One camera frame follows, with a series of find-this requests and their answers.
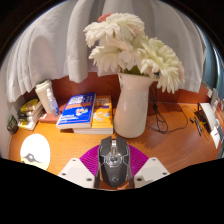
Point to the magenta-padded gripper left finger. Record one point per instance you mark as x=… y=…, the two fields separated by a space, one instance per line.
x=76 y=171

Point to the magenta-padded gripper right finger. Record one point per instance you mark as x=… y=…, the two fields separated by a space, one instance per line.
x=151 y=171

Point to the black grey computer mouse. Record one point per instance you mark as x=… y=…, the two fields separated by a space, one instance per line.
x=113 y=163

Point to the white mouse pad black rest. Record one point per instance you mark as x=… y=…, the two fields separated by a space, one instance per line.
x=35 y=148

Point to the red-brown book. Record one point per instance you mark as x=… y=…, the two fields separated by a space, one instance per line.
x=48 y=118

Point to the orange book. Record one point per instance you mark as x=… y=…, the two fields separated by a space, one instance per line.
x=102 y=115

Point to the white ceramic vase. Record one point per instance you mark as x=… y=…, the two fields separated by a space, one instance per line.
x=133 y=110

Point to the yellow and white book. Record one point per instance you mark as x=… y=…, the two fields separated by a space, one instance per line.
x=28 y=125

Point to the white laptop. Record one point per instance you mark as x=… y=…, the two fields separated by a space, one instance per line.
x=206 y=115

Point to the green and black mug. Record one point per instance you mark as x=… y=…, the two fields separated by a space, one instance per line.
x=12 y=125

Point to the yellow and black book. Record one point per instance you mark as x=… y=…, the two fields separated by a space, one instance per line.
x=30 y=105

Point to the cream travel tumbler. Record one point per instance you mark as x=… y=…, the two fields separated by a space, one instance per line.
x=42 y=95

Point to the dark teal curtain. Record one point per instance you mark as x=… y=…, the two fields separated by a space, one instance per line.
x=215 y=66

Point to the white flower bouquet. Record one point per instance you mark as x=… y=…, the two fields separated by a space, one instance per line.
x=130 y=46

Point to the white curtain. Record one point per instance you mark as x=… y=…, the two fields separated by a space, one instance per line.
x=50 y=43

